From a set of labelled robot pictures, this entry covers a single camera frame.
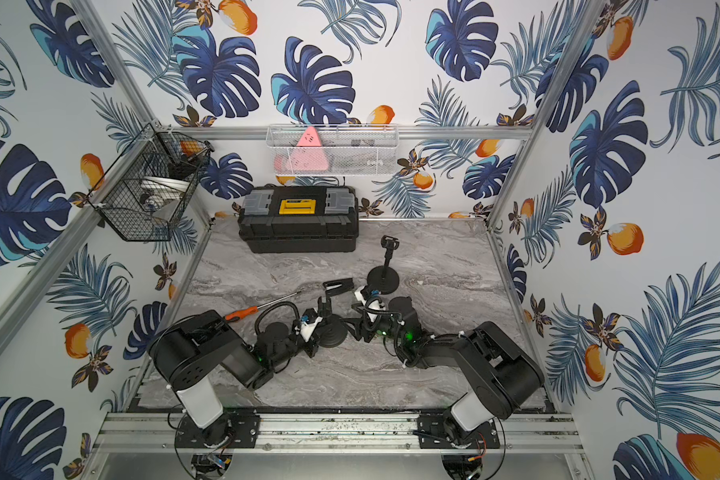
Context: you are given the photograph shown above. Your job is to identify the black round stand base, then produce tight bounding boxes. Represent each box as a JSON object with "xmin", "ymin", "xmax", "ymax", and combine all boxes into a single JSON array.
[{"xmin": 315, "ymin": 317, "xmax": 348, "ymax": 348}]

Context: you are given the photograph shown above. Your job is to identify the black stand pole with clip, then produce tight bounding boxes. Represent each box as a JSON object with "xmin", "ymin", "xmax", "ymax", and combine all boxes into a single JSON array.
[{"xmin": 380, "ymin": 235, "xmax": 400, "ymax": 275}]

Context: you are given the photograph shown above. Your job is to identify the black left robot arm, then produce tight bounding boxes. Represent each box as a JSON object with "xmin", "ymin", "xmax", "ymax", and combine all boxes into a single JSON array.
[{"xmin": 147, "ymin": 300, "xmax": 331, "ymax": 431}]

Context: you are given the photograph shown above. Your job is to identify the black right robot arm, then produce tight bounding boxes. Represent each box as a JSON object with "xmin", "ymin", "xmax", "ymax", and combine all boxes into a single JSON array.
[{"xmin": 350, "ymin": 286, "xmax": 544, "ymax": 438}]

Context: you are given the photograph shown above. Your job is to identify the black plastic toolbox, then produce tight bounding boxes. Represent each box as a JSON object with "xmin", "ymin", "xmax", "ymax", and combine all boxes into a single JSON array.
[{"xmin": 238, "ymin": 186, "xmax": 359, "ymax": 254}]

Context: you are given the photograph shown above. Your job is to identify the pink triangular object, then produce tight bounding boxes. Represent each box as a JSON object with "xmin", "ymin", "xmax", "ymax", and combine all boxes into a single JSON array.
[{"xmin": 274, "ymin": 126, "xmax": 330, "ymax": 175}]

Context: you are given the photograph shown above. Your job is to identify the orange handled screwdriver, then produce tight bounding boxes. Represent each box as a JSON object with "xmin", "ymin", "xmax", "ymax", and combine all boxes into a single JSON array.
[{"xmin": 224, "ymin": 291, "xmax": 300, "ymax": 322}]

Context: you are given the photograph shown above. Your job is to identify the aluminium front rail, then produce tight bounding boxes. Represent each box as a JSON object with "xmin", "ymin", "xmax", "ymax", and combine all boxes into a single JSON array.
[{"xmin": 93, "ymin": 411, "xmax": 584, "ymax": 454}]

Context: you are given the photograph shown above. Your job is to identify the white mesh wall basket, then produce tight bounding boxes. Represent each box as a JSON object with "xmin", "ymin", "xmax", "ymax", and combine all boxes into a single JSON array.
[{"xmin": 266, "ymin": 124, "xmax": 400, "ymax": 176}]

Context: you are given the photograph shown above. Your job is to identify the black wire basket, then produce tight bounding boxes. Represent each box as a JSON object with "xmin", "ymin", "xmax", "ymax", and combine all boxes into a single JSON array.
[{"xmin": 85, "ymin": 124, "xmax": 214, "ymax": 242}]

